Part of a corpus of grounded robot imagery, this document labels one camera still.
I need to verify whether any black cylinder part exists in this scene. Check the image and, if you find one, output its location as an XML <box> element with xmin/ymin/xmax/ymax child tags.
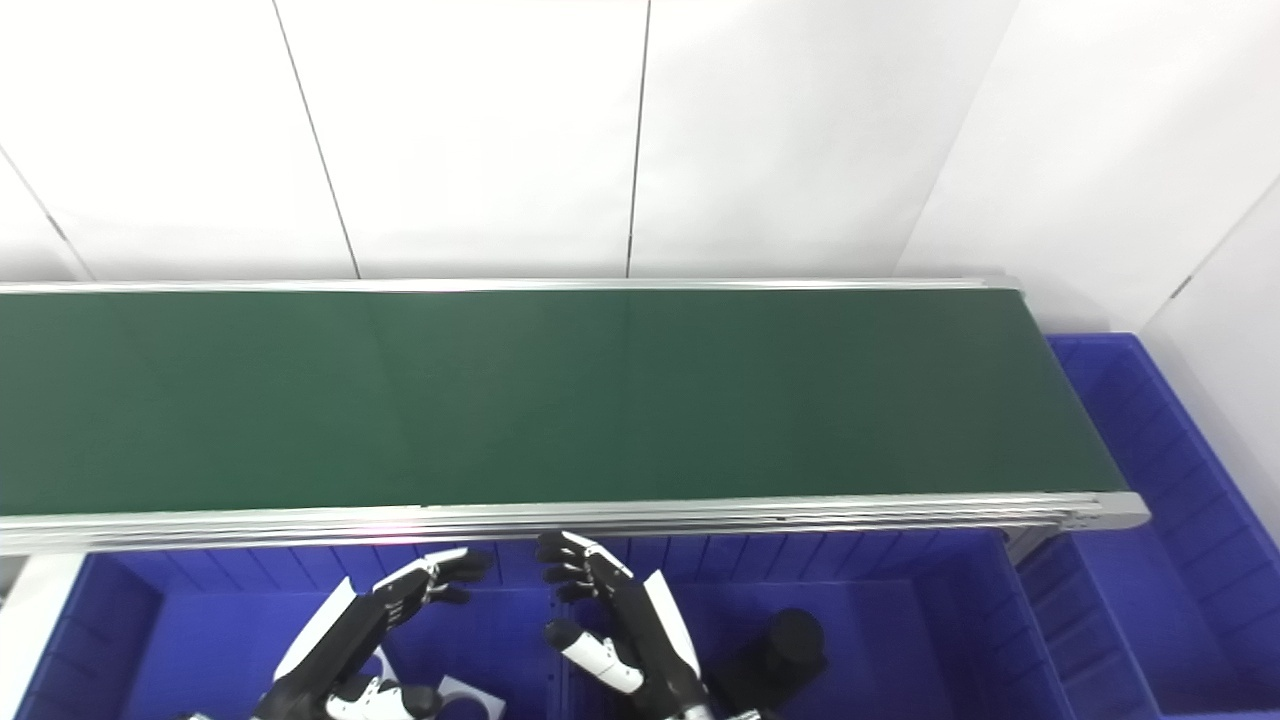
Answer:
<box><xmin>715</xmin><ymin>608</ymin><xmax>829</xmax><ymax>713</ymax></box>

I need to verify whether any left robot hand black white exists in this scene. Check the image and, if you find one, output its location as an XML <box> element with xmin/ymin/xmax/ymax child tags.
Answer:
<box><xmin>250</xmin><ymin>547</ymin><xmax>494</xmax><ymax>720</ymax></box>

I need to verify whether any green conveyor belt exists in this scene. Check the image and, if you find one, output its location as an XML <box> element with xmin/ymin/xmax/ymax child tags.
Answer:
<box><xmin>0</xmin><ymin>288</ymin><xmax>1129</xmax><ymax>516</ymax></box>

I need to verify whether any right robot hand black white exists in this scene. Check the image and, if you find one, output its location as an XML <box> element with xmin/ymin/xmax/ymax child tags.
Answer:
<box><xmin>537</xmin><ymin>530</ymin><xmax>716</xmax><ymax>720</ymax></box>

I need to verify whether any aluminium conveyor support leg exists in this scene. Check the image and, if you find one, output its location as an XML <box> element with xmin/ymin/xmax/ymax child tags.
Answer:
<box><xmin>1005</xmin><ymin>525</ymin><xmax>1061</xmax><ymax>567</ymax></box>

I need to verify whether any long blue plastic bin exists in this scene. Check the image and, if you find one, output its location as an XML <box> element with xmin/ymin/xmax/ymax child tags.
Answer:
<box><xmin>1015</xmin><ymin>333</ymin><xmax>1280</xmax><ymax>720</ymax></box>

